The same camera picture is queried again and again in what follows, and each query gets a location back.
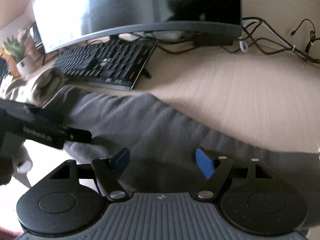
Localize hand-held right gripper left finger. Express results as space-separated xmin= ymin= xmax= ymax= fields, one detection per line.
xmin=37 ymin=148 xmax=130 ymax=202

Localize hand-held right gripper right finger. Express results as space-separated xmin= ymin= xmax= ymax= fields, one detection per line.
xmin=195 ymin=148 xmax=282 ymax=202

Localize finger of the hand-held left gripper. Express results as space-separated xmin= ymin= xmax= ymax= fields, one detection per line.
xmin=64 ymin=127 xmax=92 ymax=144
xmin=34 ymin=107 xmax=67 ymax=128

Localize dark grey pants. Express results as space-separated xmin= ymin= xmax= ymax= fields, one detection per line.
xmin=47 ymin=84 xmax=320 ymax=230

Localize black keyboard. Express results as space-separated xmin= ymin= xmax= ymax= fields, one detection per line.
xmin=52 ymin=38 xmax=158 ymax=90

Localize potted plant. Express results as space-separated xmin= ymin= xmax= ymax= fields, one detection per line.
xmin=1 ymin=27 xmax=35 ymax=77

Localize black power adapter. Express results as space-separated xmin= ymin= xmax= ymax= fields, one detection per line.
xmin=192 ymin=33 xmax=233 ymax=47

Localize white power strip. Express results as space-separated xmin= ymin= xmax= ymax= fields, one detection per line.
xmin=150 ymin=31 xmax=182 ymax=40

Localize black curved computer monitor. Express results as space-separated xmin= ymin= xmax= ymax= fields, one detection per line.
xmin=31 ymin=0 xmax=243 ymax=55

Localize black adapter cable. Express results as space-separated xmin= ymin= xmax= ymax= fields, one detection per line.
xmin=157 ymin=39 xmax=200 ymax=55

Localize thin white cable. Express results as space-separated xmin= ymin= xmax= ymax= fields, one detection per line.
xmin=239 ymin=18 xmax=278 ymax=53

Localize black cable bundle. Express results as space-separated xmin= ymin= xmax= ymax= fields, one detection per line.
xmin=232 ymin=17 xmax=320 ymax=67

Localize thin black cable with plug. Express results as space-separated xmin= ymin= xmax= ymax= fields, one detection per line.
xmin=291 ymin=19 xmax=316 ymax=53

